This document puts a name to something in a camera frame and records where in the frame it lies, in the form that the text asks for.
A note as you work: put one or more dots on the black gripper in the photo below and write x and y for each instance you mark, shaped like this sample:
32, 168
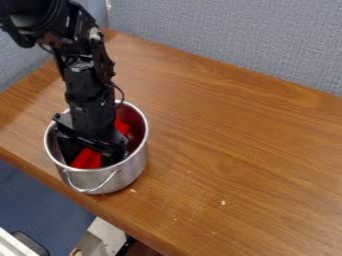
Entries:
87, 126

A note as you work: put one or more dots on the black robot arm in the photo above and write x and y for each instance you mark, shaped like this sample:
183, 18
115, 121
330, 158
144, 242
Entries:
60, 27

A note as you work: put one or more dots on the black and white equipment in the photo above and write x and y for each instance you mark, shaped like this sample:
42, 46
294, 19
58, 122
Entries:
18, 244

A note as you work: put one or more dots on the red star-shaped block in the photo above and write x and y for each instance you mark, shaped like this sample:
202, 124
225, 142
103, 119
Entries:
88, 159

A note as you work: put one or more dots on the metal pot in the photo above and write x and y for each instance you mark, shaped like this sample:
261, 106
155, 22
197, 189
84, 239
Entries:
106, 179

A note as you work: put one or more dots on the white object under table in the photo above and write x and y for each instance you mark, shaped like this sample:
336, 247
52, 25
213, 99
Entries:
102, 240

